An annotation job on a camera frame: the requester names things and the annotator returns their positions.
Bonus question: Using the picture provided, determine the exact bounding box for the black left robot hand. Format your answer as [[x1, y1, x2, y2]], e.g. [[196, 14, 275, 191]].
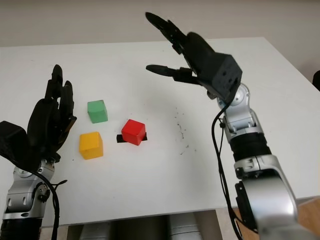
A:
[[26, 64, 78, 163]]

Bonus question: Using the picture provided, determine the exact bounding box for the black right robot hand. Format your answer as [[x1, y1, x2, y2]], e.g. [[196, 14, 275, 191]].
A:
[[145, 11, 226, 100]]

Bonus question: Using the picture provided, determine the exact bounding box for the yellow wooden block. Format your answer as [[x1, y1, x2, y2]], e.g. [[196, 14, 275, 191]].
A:
[[78, 131, 104, 160]]

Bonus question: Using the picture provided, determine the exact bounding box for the green wooden block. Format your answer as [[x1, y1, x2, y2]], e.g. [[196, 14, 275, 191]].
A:
[[87, 99, 109, 124]]

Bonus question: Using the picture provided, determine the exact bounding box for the red wooden block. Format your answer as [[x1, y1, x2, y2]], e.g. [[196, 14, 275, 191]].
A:
[[121, 118, 146, 146]]

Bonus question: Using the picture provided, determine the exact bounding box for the black tape strip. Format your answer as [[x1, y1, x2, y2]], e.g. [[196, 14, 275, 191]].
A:
[[116, 133, 148, 145]]

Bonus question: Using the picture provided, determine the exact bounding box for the black object at room edge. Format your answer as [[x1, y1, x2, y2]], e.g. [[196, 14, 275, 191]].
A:
[[312, 71, 320, 92]]

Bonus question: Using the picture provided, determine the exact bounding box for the grey robot torso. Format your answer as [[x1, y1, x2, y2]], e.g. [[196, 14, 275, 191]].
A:
[[74, 212, 217, 240]]

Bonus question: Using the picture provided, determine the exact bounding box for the white table leg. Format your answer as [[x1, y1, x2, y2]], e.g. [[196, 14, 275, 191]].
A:
[[216, 208, 235, 240]]

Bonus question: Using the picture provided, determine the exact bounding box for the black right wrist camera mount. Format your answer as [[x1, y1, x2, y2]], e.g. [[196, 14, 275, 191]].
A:
[[213, 52, 243, 101]]

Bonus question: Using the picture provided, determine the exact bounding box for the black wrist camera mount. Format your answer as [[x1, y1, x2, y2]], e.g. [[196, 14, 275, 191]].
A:
[[0, 120, 42, 171], [213, 52, 243, 101]]

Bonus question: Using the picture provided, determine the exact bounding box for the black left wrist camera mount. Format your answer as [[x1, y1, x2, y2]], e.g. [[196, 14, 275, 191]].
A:
[[0, 120, 42, 171]]

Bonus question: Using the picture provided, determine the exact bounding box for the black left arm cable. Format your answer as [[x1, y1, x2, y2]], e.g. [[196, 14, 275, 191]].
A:
[[34, 169, 68, 240]]

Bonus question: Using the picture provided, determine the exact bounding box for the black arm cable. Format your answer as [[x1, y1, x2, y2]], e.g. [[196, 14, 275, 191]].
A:
[[34, 169, 68, 240], [211, 99, 242, 240]]

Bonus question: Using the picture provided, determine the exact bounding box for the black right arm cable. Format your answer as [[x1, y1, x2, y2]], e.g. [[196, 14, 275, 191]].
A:
[[211, 99, 242, 240]]

